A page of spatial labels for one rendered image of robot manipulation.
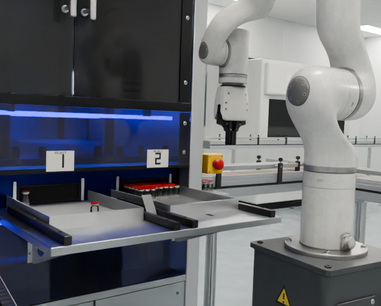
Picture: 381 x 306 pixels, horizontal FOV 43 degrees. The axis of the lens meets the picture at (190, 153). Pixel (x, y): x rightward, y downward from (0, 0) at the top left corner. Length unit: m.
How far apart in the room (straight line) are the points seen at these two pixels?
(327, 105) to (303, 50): 8.23
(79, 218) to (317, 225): 0.57
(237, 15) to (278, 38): 7.47
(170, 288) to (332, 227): 0.79
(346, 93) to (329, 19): 0.17
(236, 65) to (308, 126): 0.38
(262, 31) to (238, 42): 7.14
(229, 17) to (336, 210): 0.58
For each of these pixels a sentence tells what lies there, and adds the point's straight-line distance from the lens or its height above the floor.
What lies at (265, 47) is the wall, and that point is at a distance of 8.57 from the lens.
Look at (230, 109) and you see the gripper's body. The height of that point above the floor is 1.19.
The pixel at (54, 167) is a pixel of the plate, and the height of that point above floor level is 1.00.
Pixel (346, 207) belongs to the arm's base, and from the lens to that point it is 1.15.
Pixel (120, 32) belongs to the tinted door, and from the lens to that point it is 1.58.
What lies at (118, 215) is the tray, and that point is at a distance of 1.28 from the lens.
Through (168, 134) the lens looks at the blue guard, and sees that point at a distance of 1.65.
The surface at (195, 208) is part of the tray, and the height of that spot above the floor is 0.90.
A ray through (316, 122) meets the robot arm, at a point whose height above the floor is 1.16.
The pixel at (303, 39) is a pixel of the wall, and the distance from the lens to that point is 9.32.
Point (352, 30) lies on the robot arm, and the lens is 1.17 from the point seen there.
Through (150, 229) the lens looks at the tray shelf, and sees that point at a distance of 1.22.
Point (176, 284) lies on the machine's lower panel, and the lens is 1.78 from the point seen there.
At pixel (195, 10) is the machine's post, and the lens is 1.74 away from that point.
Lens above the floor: 1.15
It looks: 4 degrees down
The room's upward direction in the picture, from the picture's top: 2 degrees clockwise
